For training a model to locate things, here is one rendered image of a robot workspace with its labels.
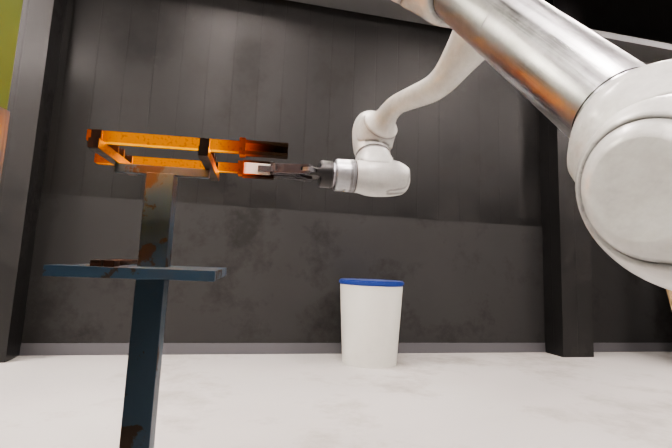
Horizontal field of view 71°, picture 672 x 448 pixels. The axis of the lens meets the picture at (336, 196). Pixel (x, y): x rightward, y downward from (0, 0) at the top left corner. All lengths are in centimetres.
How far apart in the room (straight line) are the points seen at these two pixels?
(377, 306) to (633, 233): 296
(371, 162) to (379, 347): 225
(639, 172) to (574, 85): 17
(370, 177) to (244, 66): 286
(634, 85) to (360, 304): 295
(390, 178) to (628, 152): 90
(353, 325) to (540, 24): 291
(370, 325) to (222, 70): 227
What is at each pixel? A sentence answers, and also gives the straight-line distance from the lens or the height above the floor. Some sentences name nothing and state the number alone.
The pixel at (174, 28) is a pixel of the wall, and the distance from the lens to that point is 412.
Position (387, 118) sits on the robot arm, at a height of 109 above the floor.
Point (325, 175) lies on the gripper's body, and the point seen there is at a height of 92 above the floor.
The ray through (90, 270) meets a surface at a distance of 97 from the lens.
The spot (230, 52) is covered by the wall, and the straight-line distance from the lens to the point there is 404.
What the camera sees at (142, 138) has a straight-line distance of 105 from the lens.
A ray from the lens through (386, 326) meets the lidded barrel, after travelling 336.
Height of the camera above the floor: 69
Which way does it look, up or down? 8 degrees up
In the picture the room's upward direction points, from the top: 2 degrees clockwise
